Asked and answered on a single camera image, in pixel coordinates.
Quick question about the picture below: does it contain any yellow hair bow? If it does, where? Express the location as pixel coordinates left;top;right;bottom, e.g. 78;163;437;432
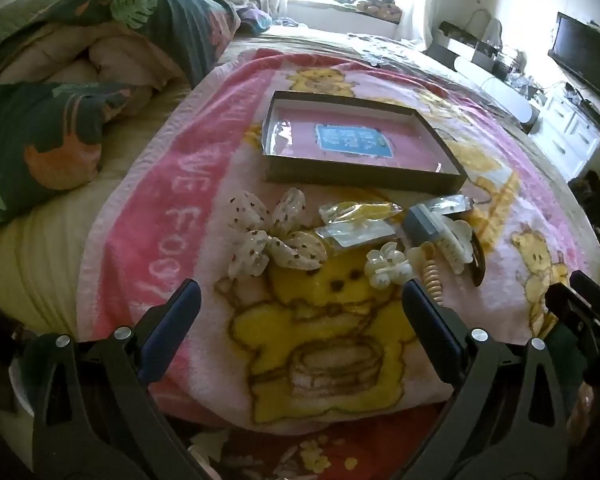
319;201;400;226

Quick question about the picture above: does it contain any small white flower claw clip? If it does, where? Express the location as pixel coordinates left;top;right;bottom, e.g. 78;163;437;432
364;241;412;291

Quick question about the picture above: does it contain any clutter on windowsill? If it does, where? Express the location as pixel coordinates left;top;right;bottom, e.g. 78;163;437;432
332;0;403;23

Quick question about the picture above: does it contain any black flat television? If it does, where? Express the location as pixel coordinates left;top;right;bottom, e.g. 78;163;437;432
547;11;600;106

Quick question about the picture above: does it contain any shallow cardboard box pink lining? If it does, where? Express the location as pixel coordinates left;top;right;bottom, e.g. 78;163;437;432
261;91;468;196

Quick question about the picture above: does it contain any white drawer cabinet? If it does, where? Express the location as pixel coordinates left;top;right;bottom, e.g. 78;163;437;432
530;92;600;181

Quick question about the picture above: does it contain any bed with beige sheet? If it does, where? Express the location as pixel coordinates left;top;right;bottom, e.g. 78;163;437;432
0;0;600;361

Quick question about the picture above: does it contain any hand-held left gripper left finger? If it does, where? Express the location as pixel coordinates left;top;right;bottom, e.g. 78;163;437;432
30;278;208;480

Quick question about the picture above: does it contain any beige spiral hair tie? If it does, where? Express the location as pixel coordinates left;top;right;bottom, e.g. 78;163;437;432
411;242;446;306

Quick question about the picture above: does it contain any clear bag with white card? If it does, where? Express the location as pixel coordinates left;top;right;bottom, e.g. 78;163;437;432
315;222;398;251

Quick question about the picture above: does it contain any pink bear printed blanket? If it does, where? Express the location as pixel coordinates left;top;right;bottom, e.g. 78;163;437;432
77;47;596;436

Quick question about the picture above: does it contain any dark bag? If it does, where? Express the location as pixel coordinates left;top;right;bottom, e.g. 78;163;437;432
570;170;600;241

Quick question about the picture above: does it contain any brown hair clip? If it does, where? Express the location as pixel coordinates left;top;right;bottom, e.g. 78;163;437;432
467;232;488;288

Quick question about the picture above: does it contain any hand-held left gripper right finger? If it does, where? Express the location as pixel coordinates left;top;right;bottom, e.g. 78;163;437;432
402;278;571;480

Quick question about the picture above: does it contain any white polka dot hair bow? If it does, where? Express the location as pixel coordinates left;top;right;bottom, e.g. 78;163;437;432
226;187;328;281

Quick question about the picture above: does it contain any purple pillow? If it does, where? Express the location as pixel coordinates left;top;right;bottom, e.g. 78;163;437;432
237;5;273;33

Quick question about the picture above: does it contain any clear plastic jewelry bag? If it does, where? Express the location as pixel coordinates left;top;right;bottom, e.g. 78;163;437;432
420;195;478;218

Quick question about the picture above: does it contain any white plastic handle toy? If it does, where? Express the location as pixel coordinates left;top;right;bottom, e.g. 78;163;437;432
437;217;476;276

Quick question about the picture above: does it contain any cluttered side shelf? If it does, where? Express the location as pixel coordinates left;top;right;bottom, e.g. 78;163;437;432
437;10;531;86

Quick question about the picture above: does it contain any dark floral quilt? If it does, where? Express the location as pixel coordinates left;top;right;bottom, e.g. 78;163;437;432
0;0;241;226

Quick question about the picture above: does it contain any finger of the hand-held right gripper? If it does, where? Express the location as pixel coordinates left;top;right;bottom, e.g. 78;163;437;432
545;283;600;387
570;270;600;332

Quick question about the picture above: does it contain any white bed footboard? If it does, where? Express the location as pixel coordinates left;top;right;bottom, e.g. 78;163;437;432
455;55;541;126

